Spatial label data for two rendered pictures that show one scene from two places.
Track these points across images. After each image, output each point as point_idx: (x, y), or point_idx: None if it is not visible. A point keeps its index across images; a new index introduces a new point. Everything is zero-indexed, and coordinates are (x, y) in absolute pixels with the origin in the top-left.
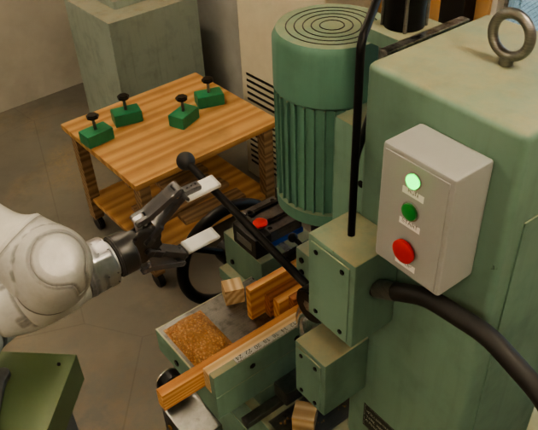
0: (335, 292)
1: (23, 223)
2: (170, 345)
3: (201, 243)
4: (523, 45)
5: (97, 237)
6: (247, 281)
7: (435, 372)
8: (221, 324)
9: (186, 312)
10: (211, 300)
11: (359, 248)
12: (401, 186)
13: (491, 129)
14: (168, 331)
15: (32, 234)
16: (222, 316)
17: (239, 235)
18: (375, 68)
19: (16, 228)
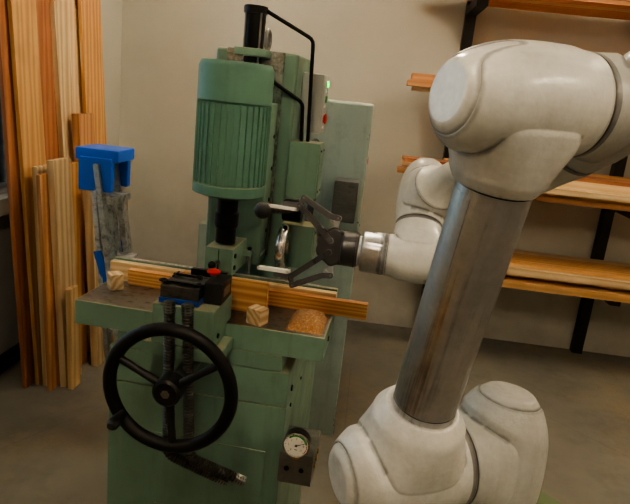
0: (321, 166)
1: (433, 165)
2: (327, 329)
3: (276, 267)
4: (271, 42)
5: (365, 234)
6: (234, 322)
7: (295, 198)
8: (285, 320)
9: (294, 333)
10: (271, 328)
11: (313, 141)
12: (325, 90)
13: (309, 62)
14: (319, 333)
15: (434, 160)
16: (278, 321)
17: (225, 289)
18: (299, 56)
19: (438, 166)
